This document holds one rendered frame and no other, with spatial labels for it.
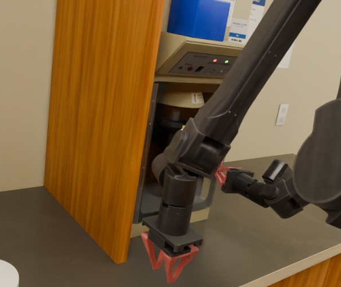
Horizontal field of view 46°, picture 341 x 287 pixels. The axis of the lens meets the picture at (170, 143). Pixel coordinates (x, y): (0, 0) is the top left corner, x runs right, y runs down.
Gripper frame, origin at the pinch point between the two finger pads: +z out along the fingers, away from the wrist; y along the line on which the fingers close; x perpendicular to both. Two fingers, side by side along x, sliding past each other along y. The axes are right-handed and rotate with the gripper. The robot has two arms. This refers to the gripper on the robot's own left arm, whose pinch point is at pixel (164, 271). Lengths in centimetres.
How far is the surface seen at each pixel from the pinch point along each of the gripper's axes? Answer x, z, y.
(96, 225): -6.9, 10.6, 36.3
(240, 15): -42, -49, 32
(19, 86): 2, -18, 76
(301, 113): -154, -9, 75
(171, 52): -14.1, -37.7, 25.4
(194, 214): -41, 12, 33
